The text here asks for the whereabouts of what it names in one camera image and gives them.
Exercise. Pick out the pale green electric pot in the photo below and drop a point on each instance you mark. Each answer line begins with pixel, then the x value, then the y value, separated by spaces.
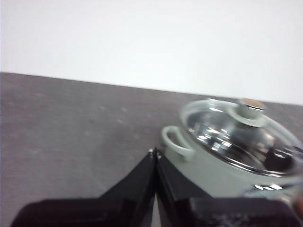
pixel 213 175

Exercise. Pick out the glass lid with green knob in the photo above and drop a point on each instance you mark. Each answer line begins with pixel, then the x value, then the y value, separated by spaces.
pixel 248 113

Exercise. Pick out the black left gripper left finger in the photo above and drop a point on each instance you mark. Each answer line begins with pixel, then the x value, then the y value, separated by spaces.
pixel 123 203

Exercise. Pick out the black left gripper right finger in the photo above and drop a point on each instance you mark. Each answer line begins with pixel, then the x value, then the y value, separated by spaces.
pixel 189 210

